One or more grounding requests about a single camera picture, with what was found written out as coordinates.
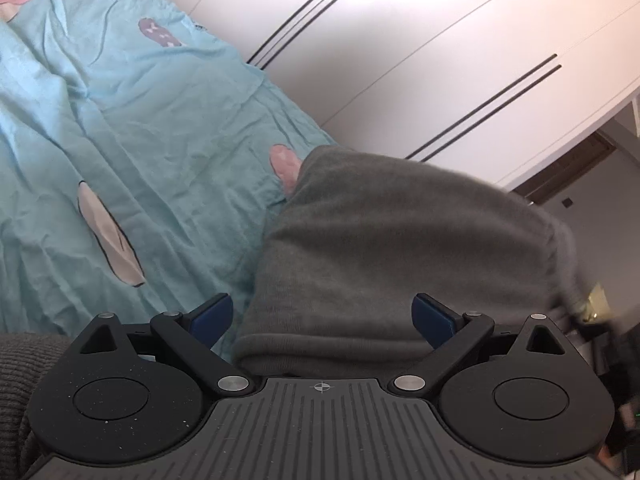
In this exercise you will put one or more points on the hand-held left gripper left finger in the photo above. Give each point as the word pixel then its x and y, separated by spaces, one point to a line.
pixel 212 317

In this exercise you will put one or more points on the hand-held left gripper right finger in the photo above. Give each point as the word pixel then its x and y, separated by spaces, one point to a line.
pixel 432 317

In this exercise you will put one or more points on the grey sweat pants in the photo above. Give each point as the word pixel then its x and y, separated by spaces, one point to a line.
pixel 400 260

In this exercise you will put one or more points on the dark knit sweater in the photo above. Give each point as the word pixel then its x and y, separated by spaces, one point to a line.
pixel 25 375

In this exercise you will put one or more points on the light blue printed bed sheet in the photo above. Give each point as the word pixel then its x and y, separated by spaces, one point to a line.
pixel 125 135

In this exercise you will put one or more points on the white wardrobe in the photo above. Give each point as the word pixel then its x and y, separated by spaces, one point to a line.
pixel 425 35

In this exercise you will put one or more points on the brown door frame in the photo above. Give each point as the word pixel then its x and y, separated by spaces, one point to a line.
pixel 570 165

